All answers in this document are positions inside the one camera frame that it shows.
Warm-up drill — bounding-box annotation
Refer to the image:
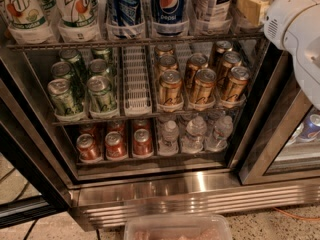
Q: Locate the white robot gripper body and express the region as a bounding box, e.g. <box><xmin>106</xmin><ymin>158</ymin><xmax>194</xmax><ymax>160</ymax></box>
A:
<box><xmin>264</xmin><ymin>0</ymin><xmax>320</xmax><ymax>109</ymax></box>

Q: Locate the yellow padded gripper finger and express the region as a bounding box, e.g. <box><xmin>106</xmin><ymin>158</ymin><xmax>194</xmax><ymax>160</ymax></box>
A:
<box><xmin>236</xmin><ymin>0</ymin><xmax>273</xmax><ymax>26</ymax></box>

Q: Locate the blue Pepsi bottle right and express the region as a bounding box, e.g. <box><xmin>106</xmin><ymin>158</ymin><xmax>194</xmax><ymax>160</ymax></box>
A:
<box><xmin>151</xmin><ymin>0</ymin><xmax>186</xmax><ymax>36</ymax></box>

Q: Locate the blue pepsi bottle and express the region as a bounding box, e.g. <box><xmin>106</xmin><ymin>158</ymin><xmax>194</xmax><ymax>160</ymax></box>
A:
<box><xmin>151</xmin><ymin>0</ymin><xmax>186</xmax><ymax>36</ymax></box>
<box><xmin>107</xmin><ymin>0</ymin><xmax>143</xmax><ymax>39</ymax></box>

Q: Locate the blue Pepsi bottle left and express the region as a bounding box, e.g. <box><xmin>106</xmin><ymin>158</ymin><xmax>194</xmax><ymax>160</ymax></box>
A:
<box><xmin>107</xmin><ymin>0</ymin><xmax>143</xmax><ymax>39</ymax></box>

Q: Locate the clear water bottle right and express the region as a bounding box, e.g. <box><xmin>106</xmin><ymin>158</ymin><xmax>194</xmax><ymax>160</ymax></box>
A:
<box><xmin>205</xmin><ymin>116</ymin><xmax>233</xmax><ymax>152</ymax></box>

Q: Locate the clear water bottle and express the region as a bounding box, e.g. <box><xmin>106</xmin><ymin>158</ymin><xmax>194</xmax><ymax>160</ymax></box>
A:
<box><xmin>182</xmin><ymin>116</ymin><xmax>207</xmax><ymax>154</ymax></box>
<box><xmin>205</xmin><ymin>116</ymin><xmax>233</xmax><ymax>152</ymax></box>
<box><xmin>159</xmin><ymin>120</ymin><xmax>179</xmax><ymax>156</ymax></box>

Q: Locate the steel fridge cabinet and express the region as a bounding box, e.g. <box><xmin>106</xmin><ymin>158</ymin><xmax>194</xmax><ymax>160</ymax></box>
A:
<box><xmin>1</xmin><ymin>0</ymin><xmax>319</xmax><ymax>231</ymax></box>

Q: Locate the clear water bottle middle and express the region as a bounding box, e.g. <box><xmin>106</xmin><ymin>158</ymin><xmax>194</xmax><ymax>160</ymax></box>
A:
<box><xmin>182</xmin><ymin>116</ymin><xmax>207</xmax><ymax>154</ymax></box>

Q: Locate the clear water bottle left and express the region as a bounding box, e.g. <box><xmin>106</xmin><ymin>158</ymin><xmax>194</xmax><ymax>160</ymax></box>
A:
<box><xmin>159</xmin><ymin>120</ymin><xmax>179</xmax><ymax>156</ymax></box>

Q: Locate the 7UP bottle right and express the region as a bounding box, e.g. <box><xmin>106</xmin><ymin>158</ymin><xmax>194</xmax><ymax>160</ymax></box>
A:
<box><xmin>56</xmin><ymin>0</ymin><xmax>101</xmax><ymax>42</ymax></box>

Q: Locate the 7up bottle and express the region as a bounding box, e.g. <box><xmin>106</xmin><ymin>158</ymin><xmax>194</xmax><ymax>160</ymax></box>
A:
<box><xmin>56</xmin><ymin>0</ymin><xmax>101</xmax><ymax>42</ymax></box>
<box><xmin>1</xmin><ymin>0</ymin><xmax>55</xmax><ymax>44</ymax></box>

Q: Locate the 7UP bottle left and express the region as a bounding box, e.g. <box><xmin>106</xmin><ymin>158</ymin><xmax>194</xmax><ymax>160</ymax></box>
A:
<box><xmin>1</xmin><ymin>0</ymin><xmax>55</xmax><ymax>44</ymax></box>

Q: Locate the open fridge glass door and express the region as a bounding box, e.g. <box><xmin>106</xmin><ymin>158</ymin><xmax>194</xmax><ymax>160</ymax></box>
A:
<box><xmin>0</xmin><ymin>63</ymin><xmax>70</xmax><ymax>228</ymax></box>

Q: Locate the gold can back right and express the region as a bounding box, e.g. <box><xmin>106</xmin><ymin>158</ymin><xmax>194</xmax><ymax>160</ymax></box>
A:
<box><xmin>209</xmin><ymin>40</ymin><xmax>233</xmax><ymax>68</ymax></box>

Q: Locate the gold can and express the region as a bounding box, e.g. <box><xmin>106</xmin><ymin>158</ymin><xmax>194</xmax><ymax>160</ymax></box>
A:
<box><xmin>190</xmin><ymin>68</ymin><xmax>216</xmax><ymax>104</ymax></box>
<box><xmin>217</xmin><ymin>51</ymin><xmax>242</xmax><ymax>86</ymax></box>
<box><xmin>221</xmin><ymin>66</ymin><xmax>251</xmax><ymax>102</ymax></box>
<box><xmin>157</xmin><ymin>55</ymin><xmax>179</xmax><ymax>74</ymax></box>
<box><xmin>154</xmin><ymin>44</ymin><xmax>174</xmax><ymax>58</ymax></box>
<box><xmin>209</xmin><ymin>40</ymin><xmax>233</xmax><ymax>68</ymax></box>
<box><xmin>159</xmin><ymin>70</ymin><xmax>182</xmax><ymax>106</ymax></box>
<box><xmin>184</xmin><ymin>53</ymin><xmax>208</xmax><ymax>89</ymax></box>

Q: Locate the gold can middle right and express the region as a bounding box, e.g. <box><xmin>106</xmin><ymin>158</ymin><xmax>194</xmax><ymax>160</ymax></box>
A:
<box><xmin>217</xmin><ymin>51</ymin><xmax>242</xmax><ymax>86</ymax></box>

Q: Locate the gold can middle centre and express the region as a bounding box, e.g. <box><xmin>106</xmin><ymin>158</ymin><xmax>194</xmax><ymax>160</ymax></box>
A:
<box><xmin>184</xmin><ymin>53</ymin><xmax>208</xmax><ymax>89</ymax></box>

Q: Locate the gold can front right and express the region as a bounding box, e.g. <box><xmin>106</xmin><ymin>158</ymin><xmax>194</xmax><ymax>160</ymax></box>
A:
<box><xmin>221</xmin><ymin>66</ymin><xmax>251</xmax><ymax>102</ymax></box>

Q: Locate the gold can front middle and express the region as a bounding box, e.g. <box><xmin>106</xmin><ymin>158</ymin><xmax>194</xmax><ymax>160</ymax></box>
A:
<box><xmin>190</xmin><ymin>68</ymin><xmax>216</xmax><ymax>104</ymax></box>

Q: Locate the gold can back left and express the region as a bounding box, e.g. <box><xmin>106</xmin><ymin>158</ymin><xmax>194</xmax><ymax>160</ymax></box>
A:
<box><xmin>154</xmin><ymin>44</ymin><xmax>174</xmax><ymax>58</ymax></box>

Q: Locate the gold can middle left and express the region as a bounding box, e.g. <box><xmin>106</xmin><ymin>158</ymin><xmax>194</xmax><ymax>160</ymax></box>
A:
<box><xmin>157</xmin><ymin>55</ymin><xmax>179</xmax><ymax>74</ymax></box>

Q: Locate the blue can behind glass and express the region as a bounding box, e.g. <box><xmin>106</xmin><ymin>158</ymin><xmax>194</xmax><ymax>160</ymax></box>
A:
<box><xmin>297</xmin><ymin>114</ymin><xmax>320</xmax><ymax>142</ymax></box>

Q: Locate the gold can front left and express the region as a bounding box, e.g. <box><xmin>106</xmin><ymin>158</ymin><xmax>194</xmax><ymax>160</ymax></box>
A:
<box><xmin>159</xmin><ymin>70</ymin><xmax>182</xmax><ymax>106</ymax></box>

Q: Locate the green can back right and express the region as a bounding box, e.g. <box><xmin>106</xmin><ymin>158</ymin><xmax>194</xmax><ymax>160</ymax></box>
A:
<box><xmin>91</xmin><ymin>48</ymin><xmax>113</xmax><ymax>64</ymax></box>

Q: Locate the green can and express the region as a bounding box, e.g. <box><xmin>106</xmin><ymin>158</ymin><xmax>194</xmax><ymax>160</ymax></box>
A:
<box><xmin>89</xmin><ymin>59</ymin><xmax>114</xmax><ymax>83</ymax></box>
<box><xmin>91</xmin><ymin>48</ymin><xmax>113</xmax><ymax>64</ymax></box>
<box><xmin>47</xmin><ymin>78</ymin><xmax>83</xmax><ymax>116</ymax></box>
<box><xmin>87</xmin><ymin>75</ymin><xmax>117</xmax><ymax>113</ymax></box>
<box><xmin>50</xmin><ymin>61</ymin><xmax>84</xmax><ymax>95</ymax></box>
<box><xmin>59</xmin><ymin>49</ymin><xmax>87</xmax><ymax>82</ymax></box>

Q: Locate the red can back right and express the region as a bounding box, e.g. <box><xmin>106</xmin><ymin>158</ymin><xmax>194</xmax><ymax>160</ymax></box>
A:
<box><xmin>132</xmin><ymin>119</ymin><xmax>151</xmax><ymax>132</ymax></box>

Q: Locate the red can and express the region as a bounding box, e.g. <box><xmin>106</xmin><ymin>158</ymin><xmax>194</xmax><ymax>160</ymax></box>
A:
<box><xmin>132</xmin><ymin>119</ymin><xmax>151</xmax><ymax>132</ymax></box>
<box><xmin>79</xmin><ymin>124</ymin><xmax>99</xmax><ymax>139</ymax></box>
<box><xmin>107</xmin><ymin>120</ymin><xmax>126</xmax><ymax>136</ymax></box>
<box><xmin>133</xmin><ymin>129</ymin><xmax>152</xmax><ymax>156</ymax></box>
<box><xmin>105</xmin><ymin>131</ymin><xmax>127</xmax><ymax>160</ymax></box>
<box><xmin>76</xmin><ymin>134</ymin><xmax>102</xmax><ymax>163</ymax></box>

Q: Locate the green can middle right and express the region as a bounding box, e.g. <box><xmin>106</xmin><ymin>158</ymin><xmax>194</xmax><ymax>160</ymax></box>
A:
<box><xmin>89</xmin><ymin>59</ymin><xmax>114</xmax><ymax>83</ymax></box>

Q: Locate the red can front right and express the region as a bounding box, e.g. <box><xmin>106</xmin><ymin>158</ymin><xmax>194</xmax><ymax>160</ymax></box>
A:
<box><xmin>133</xmin><ymin>129</ymin><xmax>152</xmax><ymax>156</ymax></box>

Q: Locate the green can front right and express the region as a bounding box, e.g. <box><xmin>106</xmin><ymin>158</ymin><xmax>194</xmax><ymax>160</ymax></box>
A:
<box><xmin>87</xmin><ymin>75</ymin><xmax>117</xmax><ymax>113</ymax></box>

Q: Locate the red can back middle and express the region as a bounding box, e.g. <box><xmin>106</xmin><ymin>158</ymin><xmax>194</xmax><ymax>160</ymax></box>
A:
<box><xmin>107</xmin><ymin>120</ymin><xmax>126</xmax><ymax>136</ymax></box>

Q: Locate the green can back left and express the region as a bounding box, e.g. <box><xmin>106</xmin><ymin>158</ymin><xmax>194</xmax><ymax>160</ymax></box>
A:
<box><xmin>59</xmin><ymin>49</ymin><xmax>87</xmax><ymax>82</ymax></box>

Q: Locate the red can front middle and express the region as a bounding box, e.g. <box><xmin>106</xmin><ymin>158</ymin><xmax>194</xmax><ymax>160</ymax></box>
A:
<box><xmin>105</xmin><ymin>131</ymin><xmax>127</xmax><ymax>160</ymax></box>

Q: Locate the green can middle left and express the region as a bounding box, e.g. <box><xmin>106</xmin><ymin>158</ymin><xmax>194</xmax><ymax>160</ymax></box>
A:
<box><xmin>50</xmin><ymin>61</ymin><xmax>84</xmax><ymax>95</ymax></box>

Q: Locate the red can back left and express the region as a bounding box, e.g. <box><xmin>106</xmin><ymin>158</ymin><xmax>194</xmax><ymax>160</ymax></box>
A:
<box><xmin>79</xmin><ymin>124</ymin><xmax>99</xmax><ymax>139</ymax></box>

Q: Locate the green can front left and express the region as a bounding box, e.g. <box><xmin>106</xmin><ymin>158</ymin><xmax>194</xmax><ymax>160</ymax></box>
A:
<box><xmin>47</xmin><ymin>78</ymin><xmax>83</xmax><ymax>116</ymax></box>

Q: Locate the red can front left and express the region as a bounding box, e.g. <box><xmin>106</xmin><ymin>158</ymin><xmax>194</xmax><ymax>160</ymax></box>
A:
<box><xmin>76</xmin><ymin>134</ymin><xmax>102</xmax><ymax>163</ymax></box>

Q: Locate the clear plastic bin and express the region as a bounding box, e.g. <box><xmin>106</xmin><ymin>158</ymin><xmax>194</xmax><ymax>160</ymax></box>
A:
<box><xmin>123</xmin><ymin>214</ymin><xmax>233</xmax><ymax>240</ymax></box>

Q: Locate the top wire shelf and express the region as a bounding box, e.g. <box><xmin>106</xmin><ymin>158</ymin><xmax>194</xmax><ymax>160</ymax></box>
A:
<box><xmin>5</xmin><ymin>32</ymin><xmax>265</xmax><ymax>51</ymax></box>

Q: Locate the wire shelf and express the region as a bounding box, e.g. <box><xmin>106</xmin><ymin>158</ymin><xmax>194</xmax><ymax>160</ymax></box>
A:
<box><xmin>51</xmin><ymin>107</ymin><xmax>243</xmax><ymax>126</ymax></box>
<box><xmin>5</xmin><ymin>32</ymin><xmax>265</xmax><ymax>51</ymax></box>

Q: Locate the middle wire shelf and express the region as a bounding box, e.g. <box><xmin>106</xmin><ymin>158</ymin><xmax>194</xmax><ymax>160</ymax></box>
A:
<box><xmin>51</xmin><ymin>107</ymin><xmax>243</xmax><ymax>126</ymax></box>

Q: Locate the orange cable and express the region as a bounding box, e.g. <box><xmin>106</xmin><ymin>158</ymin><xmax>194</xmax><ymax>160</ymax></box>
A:
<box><xmin>273</xmin><ymin>206</ymin><xmax>320</xmax><ymax>222</ymax></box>

